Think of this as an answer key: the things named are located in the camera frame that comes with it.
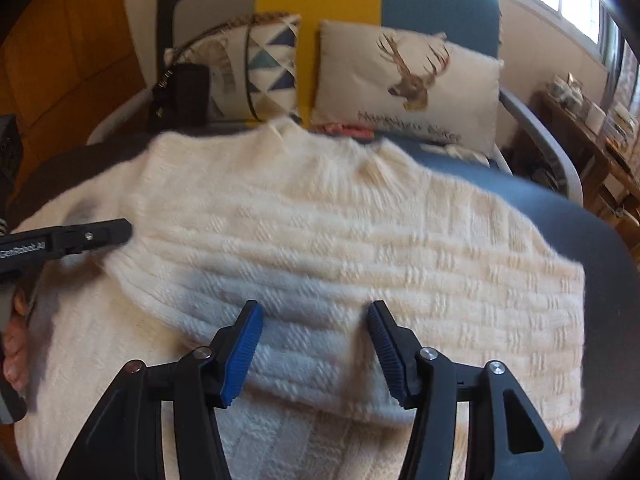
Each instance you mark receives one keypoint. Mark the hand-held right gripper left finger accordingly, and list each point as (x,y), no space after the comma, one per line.
(245,355)

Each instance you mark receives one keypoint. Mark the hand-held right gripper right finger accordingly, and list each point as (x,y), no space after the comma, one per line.
(387,355)

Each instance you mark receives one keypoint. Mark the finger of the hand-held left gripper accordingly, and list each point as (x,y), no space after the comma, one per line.
(95,237)

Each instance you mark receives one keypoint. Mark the white knit sweater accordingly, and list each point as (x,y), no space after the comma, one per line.
(325,235)

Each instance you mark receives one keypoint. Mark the person's left hand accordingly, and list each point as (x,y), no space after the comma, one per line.
(15,350)

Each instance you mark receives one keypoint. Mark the black handbag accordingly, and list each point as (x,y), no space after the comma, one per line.
(182,100)

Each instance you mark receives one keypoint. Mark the wooden wardrobe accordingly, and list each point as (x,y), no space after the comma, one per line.
(75,50)

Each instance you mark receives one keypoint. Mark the white gloves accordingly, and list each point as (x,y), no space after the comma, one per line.
(455,152)

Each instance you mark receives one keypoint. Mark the pink crumpled cloth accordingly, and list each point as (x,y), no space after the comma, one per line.
(345,130)

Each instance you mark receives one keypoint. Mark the wooden side table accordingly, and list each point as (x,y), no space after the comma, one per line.
(575,150)

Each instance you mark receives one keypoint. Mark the deer print pillow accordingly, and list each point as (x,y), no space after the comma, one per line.
(350,70)

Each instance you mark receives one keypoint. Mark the white jar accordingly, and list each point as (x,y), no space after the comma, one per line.
(596,116)

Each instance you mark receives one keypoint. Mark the grey yellow blue sofa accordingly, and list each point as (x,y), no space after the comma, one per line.
(430,5)

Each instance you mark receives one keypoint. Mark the white floral curtain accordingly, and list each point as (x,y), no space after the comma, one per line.
(627,90)

